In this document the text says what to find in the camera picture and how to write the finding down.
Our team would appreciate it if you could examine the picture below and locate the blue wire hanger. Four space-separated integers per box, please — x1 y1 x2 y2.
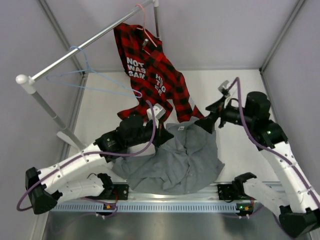
45 45 143 99

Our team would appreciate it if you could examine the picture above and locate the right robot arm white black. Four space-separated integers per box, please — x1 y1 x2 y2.
195 91 320 238

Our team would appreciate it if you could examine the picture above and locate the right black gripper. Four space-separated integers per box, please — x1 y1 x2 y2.
194 96 254 135

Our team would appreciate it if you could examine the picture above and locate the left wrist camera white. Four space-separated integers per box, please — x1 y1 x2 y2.
146 103 166 121

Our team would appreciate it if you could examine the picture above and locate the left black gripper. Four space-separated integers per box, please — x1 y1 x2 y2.
126 117 174 148

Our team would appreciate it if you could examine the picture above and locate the aluminium mounting rail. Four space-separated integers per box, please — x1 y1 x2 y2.
109 181 286 203

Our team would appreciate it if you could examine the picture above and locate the slotted grey cable duct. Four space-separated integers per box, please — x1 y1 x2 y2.
52 201 240 213

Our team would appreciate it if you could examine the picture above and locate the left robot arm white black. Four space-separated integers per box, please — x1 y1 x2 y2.
25 115 174 215

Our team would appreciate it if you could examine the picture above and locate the red black plaid shirt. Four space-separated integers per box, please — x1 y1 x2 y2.
113 23 203 122

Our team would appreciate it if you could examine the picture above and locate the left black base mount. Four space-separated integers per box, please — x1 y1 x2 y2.
108 183 129 201

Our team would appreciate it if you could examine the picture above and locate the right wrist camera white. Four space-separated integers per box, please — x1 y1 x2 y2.
218 80 233 98

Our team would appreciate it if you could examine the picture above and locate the pink wire hanger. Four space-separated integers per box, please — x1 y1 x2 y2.
135 3 159 48

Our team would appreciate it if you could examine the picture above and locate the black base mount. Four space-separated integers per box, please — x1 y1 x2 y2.
108 183 129 201
217 184 238 203

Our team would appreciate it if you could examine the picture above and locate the grey button shirt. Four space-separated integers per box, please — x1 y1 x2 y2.
111 117 225 195

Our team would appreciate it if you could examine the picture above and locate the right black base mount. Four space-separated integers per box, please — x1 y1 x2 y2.
217 184 238 203

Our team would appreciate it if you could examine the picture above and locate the silver clothes rack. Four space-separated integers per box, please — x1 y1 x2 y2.
15 0 161 151

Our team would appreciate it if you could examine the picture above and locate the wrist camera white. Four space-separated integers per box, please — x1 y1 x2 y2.
146 103 166 121
218 80 233 98

